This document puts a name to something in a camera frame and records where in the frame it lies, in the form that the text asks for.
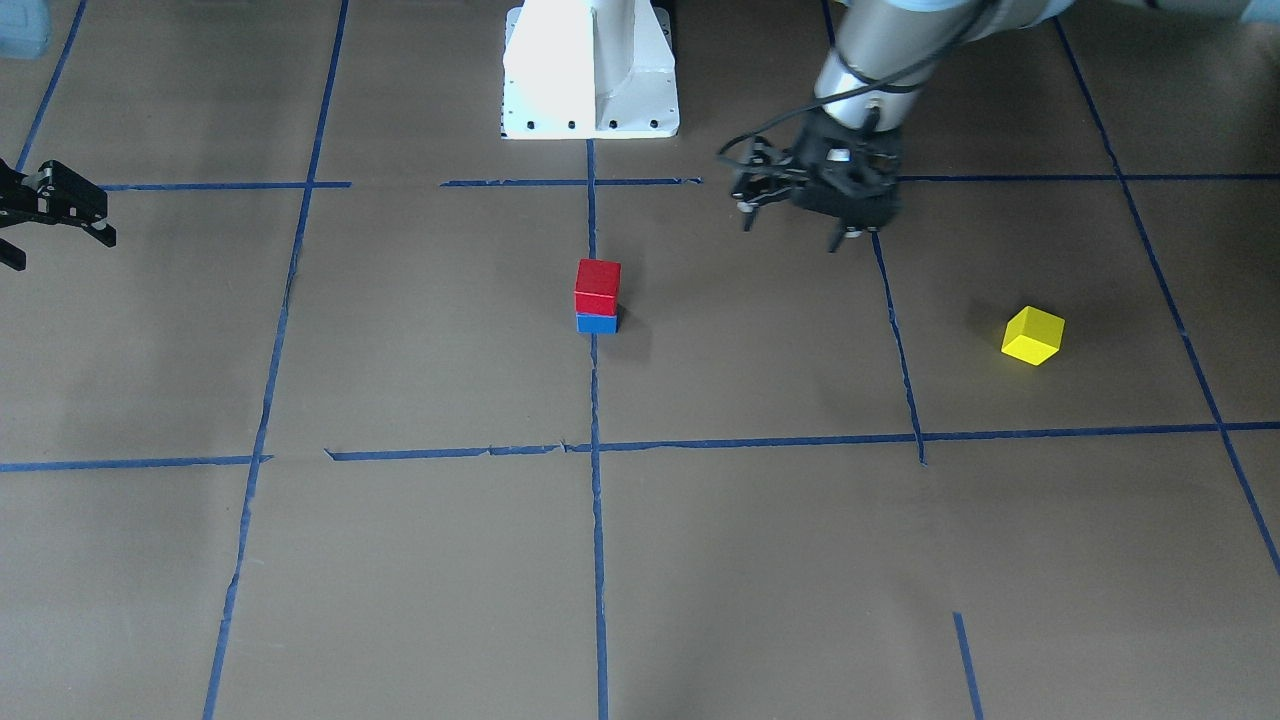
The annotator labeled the blue wooden block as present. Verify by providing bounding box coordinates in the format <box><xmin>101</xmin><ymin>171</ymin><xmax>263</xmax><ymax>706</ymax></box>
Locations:
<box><xmin>575</xmin><ymin>313</ymin><xmax>620</xmax><ymax>334</ymax></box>

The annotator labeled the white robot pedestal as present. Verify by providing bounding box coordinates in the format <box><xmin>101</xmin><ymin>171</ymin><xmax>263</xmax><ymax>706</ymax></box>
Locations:
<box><xmin>500</xmin><ymin>1</ymin><xmax>681</xmax><ymax>141</ymax></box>

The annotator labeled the yellow wooden block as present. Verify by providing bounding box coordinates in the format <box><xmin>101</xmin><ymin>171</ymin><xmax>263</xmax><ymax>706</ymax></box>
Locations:
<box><xmin>1001</xmin><ymin>306</ymin><xmax>1065</xmax><ymax>366</ymax></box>

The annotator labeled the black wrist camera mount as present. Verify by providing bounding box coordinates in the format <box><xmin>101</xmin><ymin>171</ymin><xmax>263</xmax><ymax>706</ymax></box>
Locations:
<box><xmin>730</xmin><ymin>135</ymin><xmax>796</xmax><ymax>232</ymax></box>
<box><xmin>1</xmin><ymin>160</ymin><xmax>116</xmax><ymax>249</ymax></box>

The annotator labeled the brown paper table cover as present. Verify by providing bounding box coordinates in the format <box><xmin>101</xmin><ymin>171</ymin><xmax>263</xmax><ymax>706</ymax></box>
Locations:
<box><xmin>3</xmin><ymin>1</ymin><xmax>1277</xmax><ymax>719</ymax></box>

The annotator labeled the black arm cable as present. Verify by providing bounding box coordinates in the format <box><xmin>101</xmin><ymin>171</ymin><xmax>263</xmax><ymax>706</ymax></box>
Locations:
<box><xmin>716</xmin><ymin>0</ymin><xmax>1001</xmax><ymax>167</ymax></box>

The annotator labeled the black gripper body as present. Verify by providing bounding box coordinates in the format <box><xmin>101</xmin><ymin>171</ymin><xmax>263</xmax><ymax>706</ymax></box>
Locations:
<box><xmin>790</xmin><ymin>109</ymin><xmax>902</xmax><ymax>231</ymax></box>

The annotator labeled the red wooden block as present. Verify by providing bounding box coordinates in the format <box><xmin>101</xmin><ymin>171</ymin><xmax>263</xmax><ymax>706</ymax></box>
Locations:
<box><xmin>573</xmin><ymin>258</ymin><xmax>622</xmax><ymax>316</ymax></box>

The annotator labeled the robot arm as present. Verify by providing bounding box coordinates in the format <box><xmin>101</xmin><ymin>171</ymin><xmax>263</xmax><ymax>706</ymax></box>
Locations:
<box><xmin>790</xmin><ymin>1</ymin><xmax>1071</xmax><ymax>252</ymax></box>

